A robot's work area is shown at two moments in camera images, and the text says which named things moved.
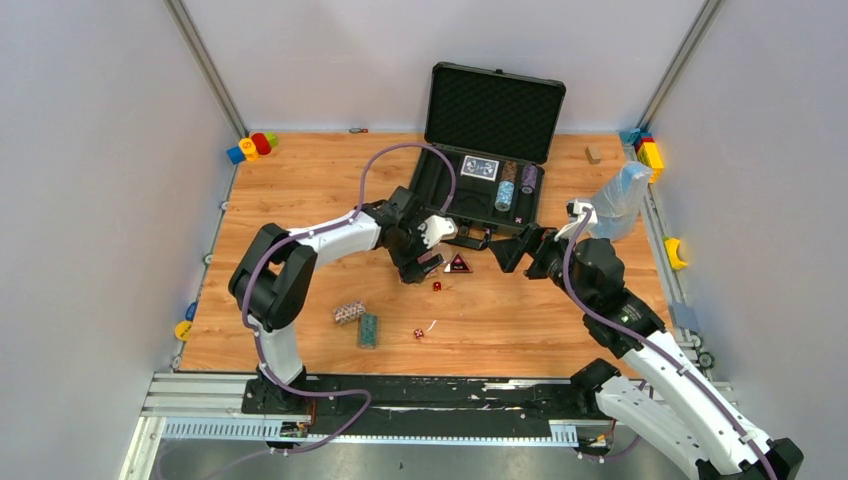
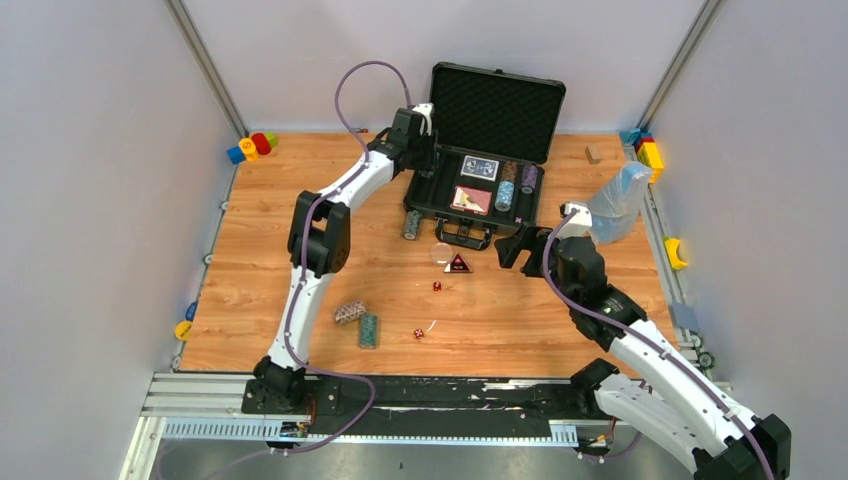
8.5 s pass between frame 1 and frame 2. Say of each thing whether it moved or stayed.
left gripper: moved
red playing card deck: moved
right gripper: stayed
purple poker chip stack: stayed
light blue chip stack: stayed
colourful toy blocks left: stayed
